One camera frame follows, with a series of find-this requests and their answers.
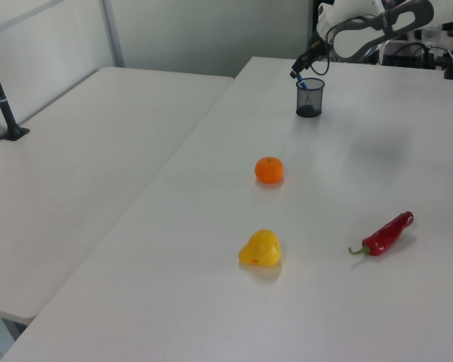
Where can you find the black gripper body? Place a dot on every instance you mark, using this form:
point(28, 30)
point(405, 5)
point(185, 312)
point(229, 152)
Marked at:
point(309, 56)

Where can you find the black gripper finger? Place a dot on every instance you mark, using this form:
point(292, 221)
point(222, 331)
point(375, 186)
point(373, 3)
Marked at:
point(299, 71)
point(293, 71)

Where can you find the blue white marker pen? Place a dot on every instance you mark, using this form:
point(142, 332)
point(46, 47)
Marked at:
point(302, 82)

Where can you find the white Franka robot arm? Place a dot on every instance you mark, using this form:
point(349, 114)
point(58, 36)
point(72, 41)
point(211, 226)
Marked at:
point(362, 34)

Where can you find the black mesh pen cup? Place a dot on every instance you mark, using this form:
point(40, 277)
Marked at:
point(309, 100)

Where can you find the orange mandarin fruit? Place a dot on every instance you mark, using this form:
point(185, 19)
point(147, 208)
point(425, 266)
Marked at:
point(269, 170)

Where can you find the background lab equipment clutter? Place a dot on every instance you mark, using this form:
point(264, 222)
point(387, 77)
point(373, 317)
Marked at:
point(411, 53)

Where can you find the red chili pepper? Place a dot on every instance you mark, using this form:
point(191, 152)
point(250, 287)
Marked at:
point(387, 234)

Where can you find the white side table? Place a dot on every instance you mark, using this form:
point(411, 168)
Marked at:
point(79, 169)

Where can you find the black pole with base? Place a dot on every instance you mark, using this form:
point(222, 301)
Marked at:
point(2, 98)

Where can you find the grey metal frame post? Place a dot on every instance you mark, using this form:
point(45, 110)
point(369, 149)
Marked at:
point(112, 34)

